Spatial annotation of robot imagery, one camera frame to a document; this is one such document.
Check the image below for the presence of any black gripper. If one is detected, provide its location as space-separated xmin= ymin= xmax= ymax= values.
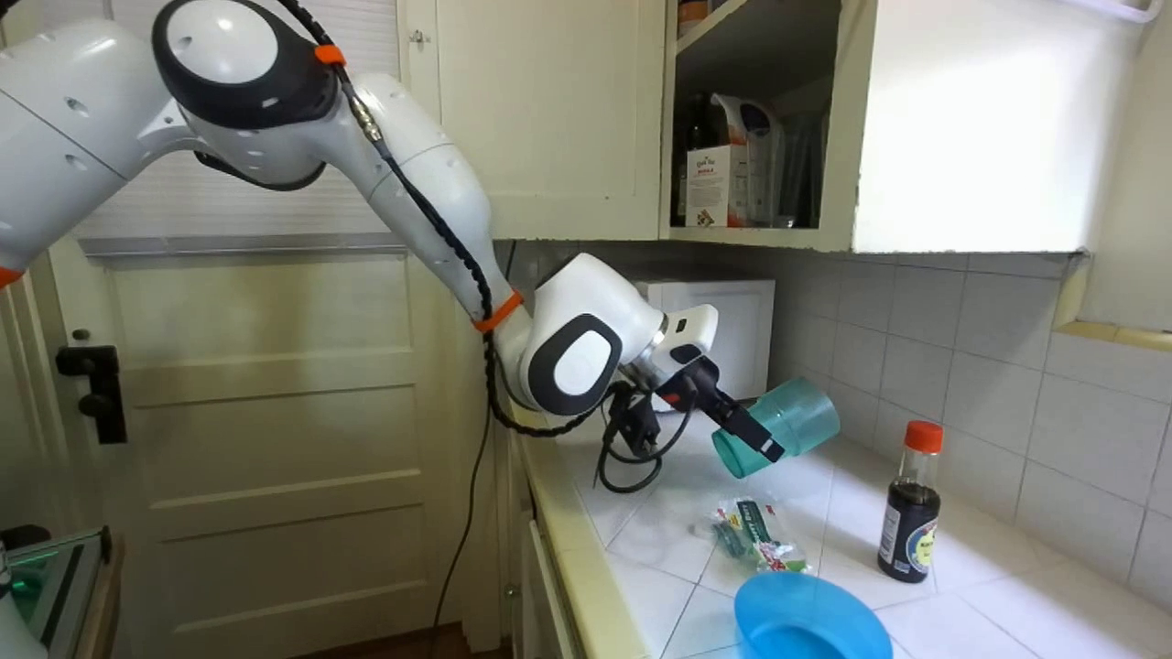
xmin=655 ymin=345 xmax=786 ymax=465

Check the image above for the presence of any cream lower counter cabinet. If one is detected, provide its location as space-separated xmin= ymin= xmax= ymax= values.
xmin=498 ymin=412 xmax=589 ymax=659

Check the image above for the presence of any soy sauce bottle red cap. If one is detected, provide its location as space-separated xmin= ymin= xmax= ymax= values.
xmin=876 ymin=416 xmax=946 ymax=586

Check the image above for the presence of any blue plastic bowl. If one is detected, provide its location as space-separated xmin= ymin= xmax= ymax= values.
xmin=731 ymin=572 xmax=897 ymax=659

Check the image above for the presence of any green white snack packet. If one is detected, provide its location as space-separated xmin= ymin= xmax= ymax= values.
xmin=711 ymin=495 xmax=811 ymax=577

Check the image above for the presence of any white cabinet door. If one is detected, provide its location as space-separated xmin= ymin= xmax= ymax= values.
xmin=432 ymin=0 xmax=673 ymax=245
xmin=852 ymin=0 xmax=1157 ymax=256

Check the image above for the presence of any white panel door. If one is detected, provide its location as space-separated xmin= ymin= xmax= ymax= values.
xmin=48 ymin=234 xmax=504 ymax=659

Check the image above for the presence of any teal translucent plastic cup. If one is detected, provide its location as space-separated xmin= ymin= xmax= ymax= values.
xmin=711 ymin=375 xmax=842 ymax=484

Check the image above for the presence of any black door lock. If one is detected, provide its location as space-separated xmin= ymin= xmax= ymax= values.
xmin=53 ymin=342 xmax=131 ymax=448

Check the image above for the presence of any white door window blind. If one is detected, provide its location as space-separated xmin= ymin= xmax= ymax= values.
xmin=70 ymin=0 xmax=413 ymax=250

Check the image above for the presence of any white upper wall cabinet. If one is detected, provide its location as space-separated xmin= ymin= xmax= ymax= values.
xmin=664 ymin=0 xmax=881 ymax=256

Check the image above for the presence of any black hanging power cord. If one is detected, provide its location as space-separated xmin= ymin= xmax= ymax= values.
xmin=432 ymin=412 xmax=498 ymax=634

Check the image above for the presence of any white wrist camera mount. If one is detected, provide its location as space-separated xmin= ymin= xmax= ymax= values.
xmin=655 ymin=304 xmax=725 ymax=360

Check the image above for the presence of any white microwave oven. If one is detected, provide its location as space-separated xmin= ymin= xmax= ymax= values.
xmin=634 ymin=273 xmax=778 ymax=405

